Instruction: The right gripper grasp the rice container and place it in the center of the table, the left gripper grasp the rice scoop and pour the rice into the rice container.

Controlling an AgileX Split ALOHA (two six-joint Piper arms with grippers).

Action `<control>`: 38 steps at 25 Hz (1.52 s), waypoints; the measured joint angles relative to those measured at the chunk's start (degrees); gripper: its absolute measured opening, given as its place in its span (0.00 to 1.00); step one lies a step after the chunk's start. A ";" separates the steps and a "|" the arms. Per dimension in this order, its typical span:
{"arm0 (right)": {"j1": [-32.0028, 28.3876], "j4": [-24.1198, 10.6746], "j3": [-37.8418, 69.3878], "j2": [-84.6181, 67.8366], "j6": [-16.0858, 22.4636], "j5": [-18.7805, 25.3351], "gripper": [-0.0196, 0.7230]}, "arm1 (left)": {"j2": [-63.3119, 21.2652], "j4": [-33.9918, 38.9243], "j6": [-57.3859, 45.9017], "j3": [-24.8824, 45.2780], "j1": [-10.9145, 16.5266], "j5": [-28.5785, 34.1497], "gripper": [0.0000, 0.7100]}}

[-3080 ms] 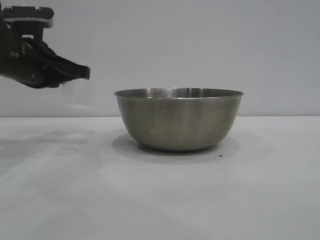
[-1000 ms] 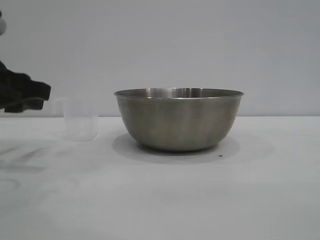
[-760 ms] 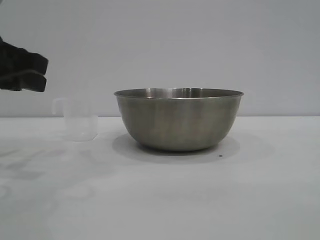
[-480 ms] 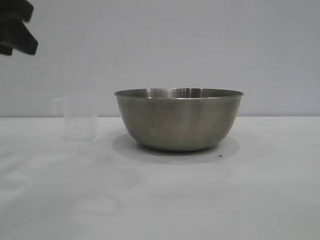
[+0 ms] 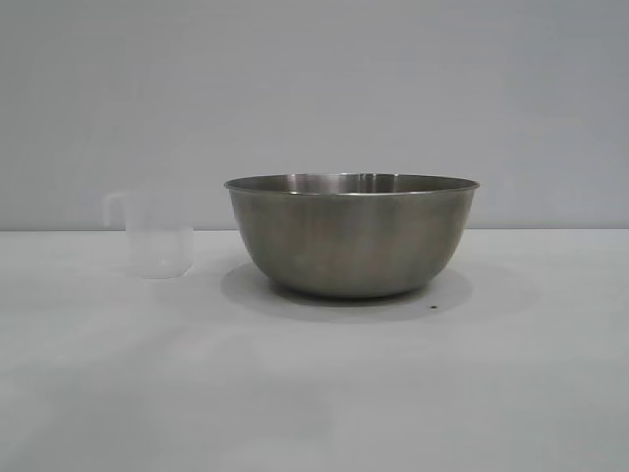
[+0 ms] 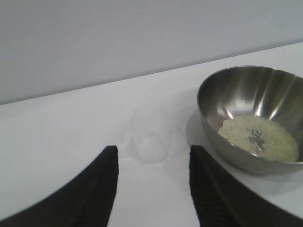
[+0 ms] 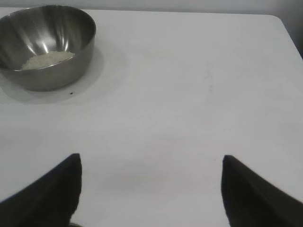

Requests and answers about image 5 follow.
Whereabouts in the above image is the stainless steel mixing bowl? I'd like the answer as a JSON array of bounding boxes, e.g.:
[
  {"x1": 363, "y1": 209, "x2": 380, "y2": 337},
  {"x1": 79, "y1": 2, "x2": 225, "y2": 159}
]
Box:
[{"x1": 223, "y1": 171, "x2": 482, "y2": 300}]

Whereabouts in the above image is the translucent plastic measuring cup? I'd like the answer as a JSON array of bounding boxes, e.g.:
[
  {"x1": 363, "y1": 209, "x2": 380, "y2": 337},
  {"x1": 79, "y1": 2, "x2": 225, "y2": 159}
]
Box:
[{"x1": 102, "y1": 189, "x2": 196, "y2": 280}]

